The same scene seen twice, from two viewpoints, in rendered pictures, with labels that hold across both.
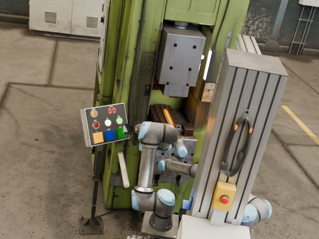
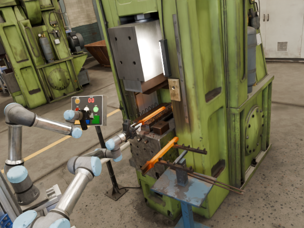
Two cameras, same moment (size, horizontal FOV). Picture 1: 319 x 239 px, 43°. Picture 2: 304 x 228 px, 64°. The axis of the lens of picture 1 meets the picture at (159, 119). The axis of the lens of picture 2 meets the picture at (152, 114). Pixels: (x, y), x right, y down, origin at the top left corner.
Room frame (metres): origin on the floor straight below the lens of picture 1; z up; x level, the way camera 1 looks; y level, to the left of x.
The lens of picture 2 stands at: (2.15, -1.77, 1.90)
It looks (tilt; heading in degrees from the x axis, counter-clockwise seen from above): 25 degrees down; 61
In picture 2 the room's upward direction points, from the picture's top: 10 degrees counter-clockwise
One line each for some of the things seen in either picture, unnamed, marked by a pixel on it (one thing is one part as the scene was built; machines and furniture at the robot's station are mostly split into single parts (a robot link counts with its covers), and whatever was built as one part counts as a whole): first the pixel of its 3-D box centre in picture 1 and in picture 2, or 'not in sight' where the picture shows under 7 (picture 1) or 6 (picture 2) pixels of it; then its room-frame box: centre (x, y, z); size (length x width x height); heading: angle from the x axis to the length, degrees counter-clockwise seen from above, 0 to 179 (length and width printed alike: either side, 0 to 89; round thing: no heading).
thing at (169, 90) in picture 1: (170, 80); (149, 77); (3.14, -0.03, 1.32); 0.42 x 0.20 x 0.10; 16
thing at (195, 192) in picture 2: not in sight; (183, 184); (2.94, -0.61, 0.65); 0.40 x 0.30 x 0.02; 112
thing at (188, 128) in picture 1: (187, 129); (161, 127); (3.05, -0.25, 0.95); 0.12 x 0.08 x 0.06; 16
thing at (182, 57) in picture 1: (181, 52); (148, 48); (3.16, -0.08, 1.56); 0.42 x 0.39 x 0.40; 16
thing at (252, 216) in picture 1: (246, 216); (29, 226); (1.97, -0.62, 0.98); 0.13 x 0.12 x 0.14; 132
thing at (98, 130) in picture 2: (97, 176); (105, 153); (2.72, 0.42, 0.54); 0.04 x 0.04 x 1.08; 16
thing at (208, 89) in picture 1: (208, 92); (174, 89); (3.15, -0.36, 1.27); 0.09 x 0.02 x 0.17; 106
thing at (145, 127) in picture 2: (163, 118); (156, 115); (3.14, -0.03, 0.96); 0.42 x 0.20 x 0.09; 16
